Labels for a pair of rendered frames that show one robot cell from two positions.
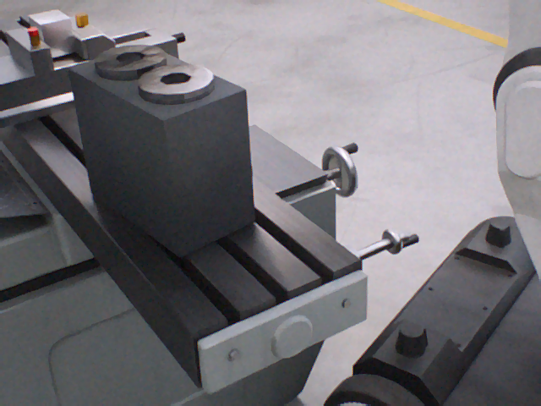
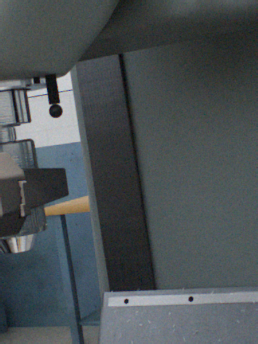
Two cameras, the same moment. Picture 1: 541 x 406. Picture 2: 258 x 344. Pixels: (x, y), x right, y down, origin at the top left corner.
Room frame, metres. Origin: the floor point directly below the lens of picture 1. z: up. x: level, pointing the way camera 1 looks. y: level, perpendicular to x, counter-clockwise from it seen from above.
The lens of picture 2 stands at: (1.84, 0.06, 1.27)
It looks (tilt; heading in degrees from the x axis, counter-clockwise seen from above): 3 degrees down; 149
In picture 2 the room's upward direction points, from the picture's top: 8 degrees counter-clockwise
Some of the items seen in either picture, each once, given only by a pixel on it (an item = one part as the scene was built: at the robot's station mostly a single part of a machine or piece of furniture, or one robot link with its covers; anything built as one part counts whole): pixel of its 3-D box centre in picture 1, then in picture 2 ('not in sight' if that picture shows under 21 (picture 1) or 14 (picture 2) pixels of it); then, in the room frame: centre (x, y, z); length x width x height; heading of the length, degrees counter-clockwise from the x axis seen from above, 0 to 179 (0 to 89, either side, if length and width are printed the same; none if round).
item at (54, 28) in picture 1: (52, 34); not in sight; (1.34, 0.35, 1.02); 0.06 x 0.05 x 0.06; 32
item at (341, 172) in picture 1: (325, 176); not in sight; (1.51, -0.13, 0.61); 0.16 x 0.12 x 0.12; 120
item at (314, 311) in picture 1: (92, 135); not in sight; (1.24, 0.29, 0.87); 1.24 x 0.23 x 0.08; 30
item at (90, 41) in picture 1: (84, 36); not in sight; (1.37, 0.30, 1.00); 0.12 x 0.06 x 0.04; 32
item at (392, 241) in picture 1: (377, 248); not in sight; (1.41, -0.23, 0.49); 0.22 x 0.06 x 0.06; 120
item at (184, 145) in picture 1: (161, 140); not in sight; (0.93, 0.13, 1.01); 0.22 x 0.12 x 0.20; 38
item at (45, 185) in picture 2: not in sight; (35, 187); (1.29, 0.31, 1.23); 0.06 x 0.02 x 0.03; 105
